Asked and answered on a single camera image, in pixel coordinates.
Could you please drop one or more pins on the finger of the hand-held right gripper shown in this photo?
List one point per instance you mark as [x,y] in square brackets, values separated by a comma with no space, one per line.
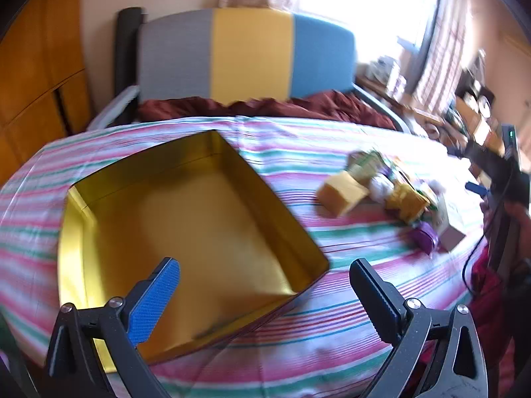
[475,188]

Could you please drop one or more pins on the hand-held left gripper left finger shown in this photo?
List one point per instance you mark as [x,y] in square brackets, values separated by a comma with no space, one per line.
[157,298]

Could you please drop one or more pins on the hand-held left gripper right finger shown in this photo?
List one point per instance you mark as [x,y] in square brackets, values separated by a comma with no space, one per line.
[373,298]

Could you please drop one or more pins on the dark brown box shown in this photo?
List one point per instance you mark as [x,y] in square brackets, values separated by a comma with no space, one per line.
[186,215]

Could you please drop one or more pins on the white plastic ball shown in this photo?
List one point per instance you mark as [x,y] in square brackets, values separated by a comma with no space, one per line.
[379,188]

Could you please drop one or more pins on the yellow sponge block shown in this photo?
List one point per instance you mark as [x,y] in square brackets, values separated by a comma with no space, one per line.
[342,195]

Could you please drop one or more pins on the cracker packet with green ends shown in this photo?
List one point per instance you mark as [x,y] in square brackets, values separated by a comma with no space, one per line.
[365,163]

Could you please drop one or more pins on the small white box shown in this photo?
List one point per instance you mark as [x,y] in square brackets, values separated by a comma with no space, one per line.
[450,234]

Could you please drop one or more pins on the striped tablecloth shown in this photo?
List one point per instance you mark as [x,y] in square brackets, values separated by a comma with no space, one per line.
[290,340]

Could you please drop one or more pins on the person's red clothing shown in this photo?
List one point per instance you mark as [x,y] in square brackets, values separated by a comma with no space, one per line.
[489,298]

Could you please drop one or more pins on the dark red cloth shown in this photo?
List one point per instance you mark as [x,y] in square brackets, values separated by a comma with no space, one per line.
[332,105]

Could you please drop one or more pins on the wooden wardrobe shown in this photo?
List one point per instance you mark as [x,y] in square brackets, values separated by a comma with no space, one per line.
[33,70]

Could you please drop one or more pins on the grey yellow blue chair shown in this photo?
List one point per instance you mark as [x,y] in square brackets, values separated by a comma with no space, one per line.
[249,54]

